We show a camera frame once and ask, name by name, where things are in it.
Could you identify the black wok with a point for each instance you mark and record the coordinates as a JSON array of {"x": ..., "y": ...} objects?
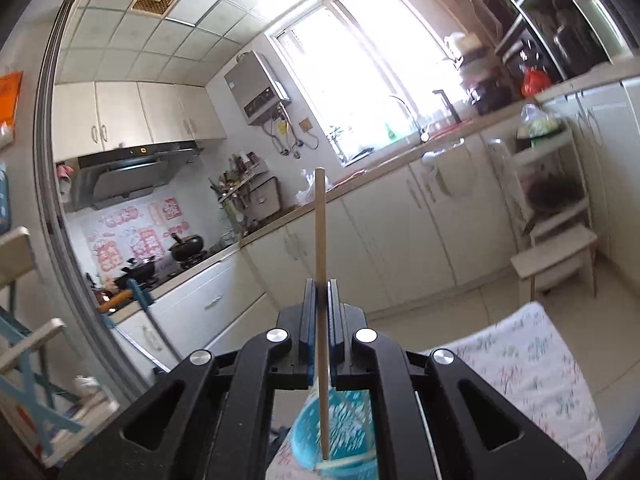
[
  {"x": 134, "y": 272},
  {"x": 186, "y": 249}
]

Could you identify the cream window-side base cabinets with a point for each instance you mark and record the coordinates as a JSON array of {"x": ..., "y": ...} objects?
[{"x": 380, "y": 240}]

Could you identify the dark pan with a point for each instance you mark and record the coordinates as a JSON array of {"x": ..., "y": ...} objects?
[{"x": 552, "y": 192}]

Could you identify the pink cloth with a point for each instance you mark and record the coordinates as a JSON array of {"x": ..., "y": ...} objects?
[{"x": 65, "y": 172}]

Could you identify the clear bag of greens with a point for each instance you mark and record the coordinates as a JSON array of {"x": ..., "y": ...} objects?
[{"x": 537, "y": 125}]

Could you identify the orange paper sign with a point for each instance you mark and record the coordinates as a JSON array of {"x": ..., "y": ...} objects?
[{"x": 10, "y": 100}]

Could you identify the cream tall side cabinets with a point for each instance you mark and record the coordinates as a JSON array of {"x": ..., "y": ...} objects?
[{"x": 615, "y": 160}]

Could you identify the grey cutting board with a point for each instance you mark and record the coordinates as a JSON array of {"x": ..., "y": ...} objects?
[{"x": 265, "y": 197}]

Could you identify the chrome sink faucet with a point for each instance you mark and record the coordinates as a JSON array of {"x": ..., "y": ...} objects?
[{"x": 406, "y": 110}]

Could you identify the cream stove-side base cabinets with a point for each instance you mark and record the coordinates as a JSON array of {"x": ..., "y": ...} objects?
[{"x": 210, "y": 305}]

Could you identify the steel gas water heater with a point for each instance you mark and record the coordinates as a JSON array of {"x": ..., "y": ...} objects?
[{"x": 252, "y": 85}]

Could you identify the kitchen window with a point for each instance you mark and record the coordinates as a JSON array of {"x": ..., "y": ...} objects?
[{"x": 360, "y": 60}]

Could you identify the green bottle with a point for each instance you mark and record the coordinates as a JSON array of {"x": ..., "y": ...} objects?
[{"x": 390, "y": 131}]

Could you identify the teal perforated plastic basket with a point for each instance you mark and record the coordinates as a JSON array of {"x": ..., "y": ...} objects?
[{"x": 350, "y": 425}]

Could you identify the dark sink tap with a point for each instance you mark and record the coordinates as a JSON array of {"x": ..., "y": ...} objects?
[{"x": 447, "y": 105}]

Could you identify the steel range hood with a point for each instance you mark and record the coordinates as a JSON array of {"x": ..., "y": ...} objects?
[{"x": 125, "y": 180}]

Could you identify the black shelf unit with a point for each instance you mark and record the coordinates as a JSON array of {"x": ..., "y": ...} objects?
[{"x": 530, "y": 15}]

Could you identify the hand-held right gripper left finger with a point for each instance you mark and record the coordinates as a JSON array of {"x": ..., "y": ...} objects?
[{"x": 311, "y": 330}]

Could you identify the red paper wall decal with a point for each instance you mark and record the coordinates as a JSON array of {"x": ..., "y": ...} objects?
[
  {"x": 120, "y": 217},
  {"x": 106, "y": 255},
  {"x": 148, "y": 242},
  {"x": 171, "y": 208}
]

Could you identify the white cylindrical appliance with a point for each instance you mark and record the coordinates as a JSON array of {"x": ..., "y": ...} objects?
[{"x": 597, "y": 10}]

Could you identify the white hanging plastic holder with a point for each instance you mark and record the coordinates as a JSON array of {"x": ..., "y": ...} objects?
[{"x": 440, "y": 157}]

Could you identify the wall spice rack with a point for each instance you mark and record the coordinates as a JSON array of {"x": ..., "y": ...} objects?
[{"x": 240, "y": 175}]

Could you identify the cream upper cabinets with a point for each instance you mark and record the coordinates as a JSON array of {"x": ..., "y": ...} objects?
[{"x": 125, "y": 110}]

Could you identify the dark countertop appliance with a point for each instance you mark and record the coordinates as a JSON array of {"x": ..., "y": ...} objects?
[{"x": 487, "y": 95}]

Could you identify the white plastic bag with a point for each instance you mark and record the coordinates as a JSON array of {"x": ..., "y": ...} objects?
[{"x": 309, "y": 185}]

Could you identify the red plastic bag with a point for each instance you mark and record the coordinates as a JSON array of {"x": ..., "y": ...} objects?
[{"x": 535, "y": 82}]

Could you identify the blue and white wooden shelf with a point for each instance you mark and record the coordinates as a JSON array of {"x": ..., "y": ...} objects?
[{"x": 30, "y": 340}]

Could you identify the white shelf rack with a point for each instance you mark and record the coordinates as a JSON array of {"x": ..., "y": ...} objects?
[{"x": 580, "y": 175}]

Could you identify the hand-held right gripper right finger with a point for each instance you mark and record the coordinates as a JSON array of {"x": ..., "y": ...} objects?
[{"x": 331, "y": 330}]

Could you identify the black thermos jug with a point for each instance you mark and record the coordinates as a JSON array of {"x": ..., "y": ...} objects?
[{"x": 570, "y": 40}]

